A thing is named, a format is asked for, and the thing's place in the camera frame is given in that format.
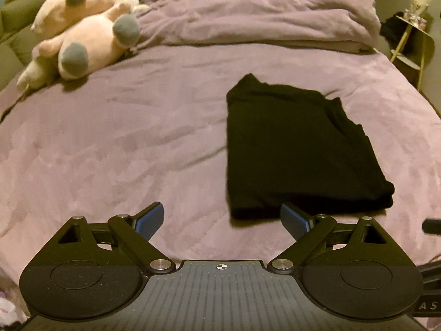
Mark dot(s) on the yellow side table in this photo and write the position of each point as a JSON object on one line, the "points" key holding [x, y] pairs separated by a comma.
{"points": [[417, 38]]}

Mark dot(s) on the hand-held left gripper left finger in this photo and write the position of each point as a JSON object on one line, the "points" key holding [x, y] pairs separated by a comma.
{"points": [[151, 220]]}

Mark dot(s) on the dark cloth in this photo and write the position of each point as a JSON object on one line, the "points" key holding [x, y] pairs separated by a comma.
{"points": [[392, 31]]}

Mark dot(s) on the purple comforter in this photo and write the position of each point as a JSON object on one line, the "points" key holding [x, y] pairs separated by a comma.
{"points": [[248, 17]]}

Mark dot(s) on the purple bed sheet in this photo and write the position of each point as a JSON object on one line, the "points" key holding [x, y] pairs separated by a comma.
{"points": [[120, 138]]}

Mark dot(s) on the pink plush toy grey feet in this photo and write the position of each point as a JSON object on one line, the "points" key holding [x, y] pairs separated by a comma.
{"points": [[96, 38], [82, 0]]}

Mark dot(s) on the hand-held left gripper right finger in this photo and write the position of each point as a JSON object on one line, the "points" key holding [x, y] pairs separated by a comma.
{"points": [[294, 219]]}

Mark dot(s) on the white plush toy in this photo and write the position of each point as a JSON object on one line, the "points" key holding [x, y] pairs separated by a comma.
{"points": [[129, 1]]}

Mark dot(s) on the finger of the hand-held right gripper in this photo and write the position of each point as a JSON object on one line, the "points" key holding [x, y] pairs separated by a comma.
{"points": [[432, 227]]}

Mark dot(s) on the green headboard cushion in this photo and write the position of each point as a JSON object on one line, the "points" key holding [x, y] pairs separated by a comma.
{"points": [[17, 31]]}

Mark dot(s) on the black pants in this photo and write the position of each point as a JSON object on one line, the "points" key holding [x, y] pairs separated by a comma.
{"points": [[296, 144]]}

